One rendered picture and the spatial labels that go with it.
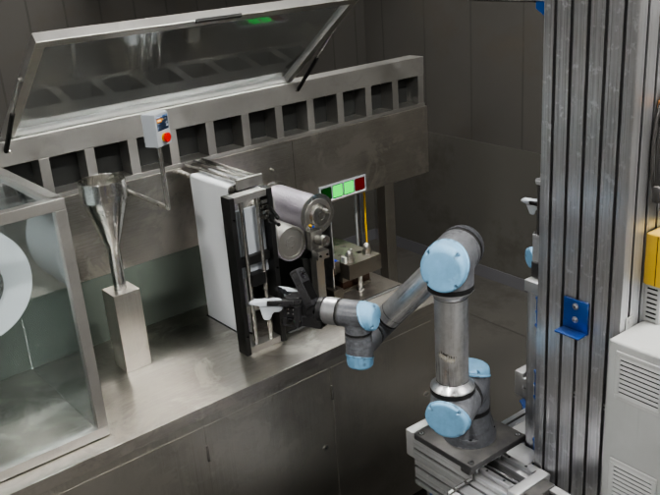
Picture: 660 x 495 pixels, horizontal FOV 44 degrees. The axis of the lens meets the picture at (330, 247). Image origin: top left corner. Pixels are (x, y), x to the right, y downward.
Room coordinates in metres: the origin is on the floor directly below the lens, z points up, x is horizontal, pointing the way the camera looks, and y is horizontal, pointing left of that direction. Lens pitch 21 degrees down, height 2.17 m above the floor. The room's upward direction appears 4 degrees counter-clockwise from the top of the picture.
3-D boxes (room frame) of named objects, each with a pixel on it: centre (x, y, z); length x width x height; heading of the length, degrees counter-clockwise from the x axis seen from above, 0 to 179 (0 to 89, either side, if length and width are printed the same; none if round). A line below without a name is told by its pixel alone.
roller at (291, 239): (2.78, 0.21, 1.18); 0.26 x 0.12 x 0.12; 38
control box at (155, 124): (2.44, 0.49, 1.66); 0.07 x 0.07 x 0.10; 64
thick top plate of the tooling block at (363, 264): (2.99, 0.00, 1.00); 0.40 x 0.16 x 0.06; 38
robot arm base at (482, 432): (1.98, -0.36, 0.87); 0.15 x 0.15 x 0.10
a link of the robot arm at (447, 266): (1.86, -0.29, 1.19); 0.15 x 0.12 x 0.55; 152
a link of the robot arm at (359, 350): (2.00, -0.07, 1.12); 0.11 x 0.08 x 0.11; 152
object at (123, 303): (2.40, 0.67, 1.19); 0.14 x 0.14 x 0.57
